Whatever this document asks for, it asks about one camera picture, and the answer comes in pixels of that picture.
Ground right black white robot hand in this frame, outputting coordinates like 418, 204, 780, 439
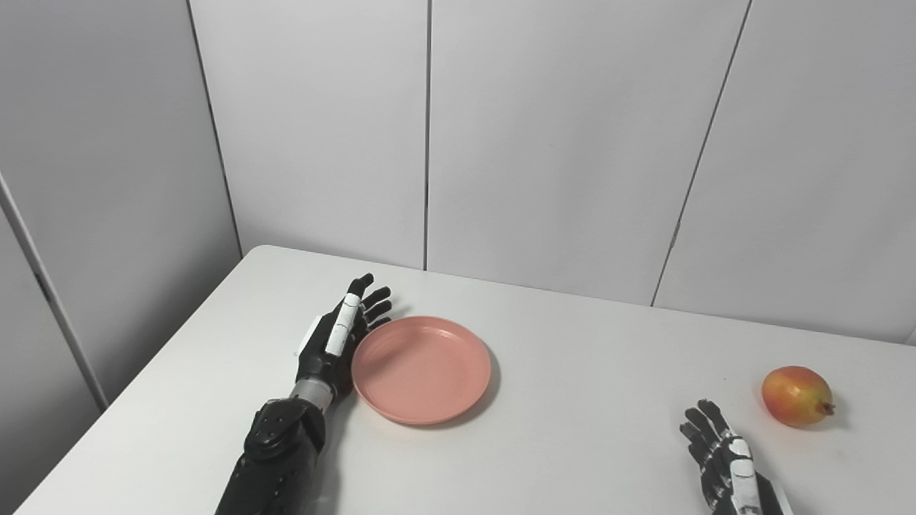
679, 399, 795, 515

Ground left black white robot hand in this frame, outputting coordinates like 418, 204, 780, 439
295, 273, 394, 401

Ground pink round plate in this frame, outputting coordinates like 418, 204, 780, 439
351, 316, 493, 426

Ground red yellow pomegranate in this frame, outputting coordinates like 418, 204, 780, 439
761, 366, 836, 428

